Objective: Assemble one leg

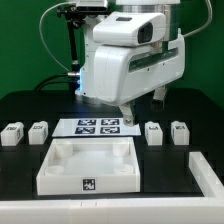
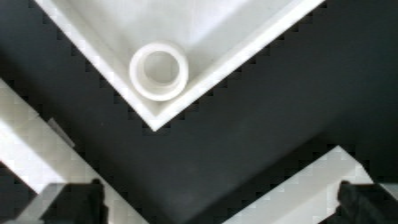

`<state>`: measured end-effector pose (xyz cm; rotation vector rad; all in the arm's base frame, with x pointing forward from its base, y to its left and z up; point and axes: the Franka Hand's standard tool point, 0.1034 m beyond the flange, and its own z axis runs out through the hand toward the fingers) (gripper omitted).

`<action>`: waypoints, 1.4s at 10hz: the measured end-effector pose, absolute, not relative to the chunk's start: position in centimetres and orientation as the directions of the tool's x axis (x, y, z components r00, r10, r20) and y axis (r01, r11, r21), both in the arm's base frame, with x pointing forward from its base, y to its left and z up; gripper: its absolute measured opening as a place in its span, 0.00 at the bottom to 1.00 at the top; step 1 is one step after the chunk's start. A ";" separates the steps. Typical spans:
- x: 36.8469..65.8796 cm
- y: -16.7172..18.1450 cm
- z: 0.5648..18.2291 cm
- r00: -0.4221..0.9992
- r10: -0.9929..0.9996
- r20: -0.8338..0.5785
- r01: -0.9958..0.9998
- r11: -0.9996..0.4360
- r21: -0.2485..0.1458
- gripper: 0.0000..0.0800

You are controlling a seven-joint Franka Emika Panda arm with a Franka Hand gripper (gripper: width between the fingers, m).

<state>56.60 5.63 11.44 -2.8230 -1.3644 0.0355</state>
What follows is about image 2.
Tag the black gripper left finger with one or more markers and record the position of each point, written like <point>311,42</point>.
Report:
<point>67,204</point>

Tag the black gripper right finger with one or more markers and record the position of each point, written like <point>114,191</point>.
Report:
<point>366,205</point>

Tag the white square tabletop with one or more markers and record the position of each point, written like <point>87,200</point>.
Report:
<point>165,45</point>

